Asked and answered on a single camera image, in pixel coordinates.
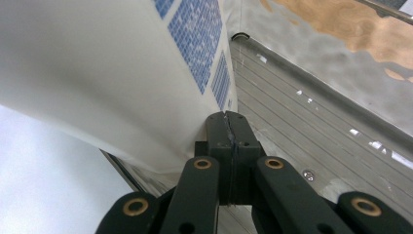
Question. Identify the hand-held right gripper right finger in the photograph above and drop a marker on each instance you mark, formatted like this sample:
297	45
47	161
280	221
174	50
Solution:
245	143

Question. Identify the light blue table mat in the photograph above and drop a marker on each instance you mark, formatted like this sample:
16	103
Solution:
39	182

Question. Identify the metal floor rail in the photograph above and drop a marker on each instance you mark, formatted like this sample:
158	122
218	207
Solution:
292	123

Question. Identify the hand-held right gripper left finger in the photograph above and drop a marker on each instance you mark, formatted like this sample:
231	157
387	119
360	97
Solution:
219	136

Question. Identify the white bottle with blue cap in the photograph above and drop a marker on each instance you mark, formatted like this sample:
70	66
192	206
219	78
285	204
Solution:
97	65

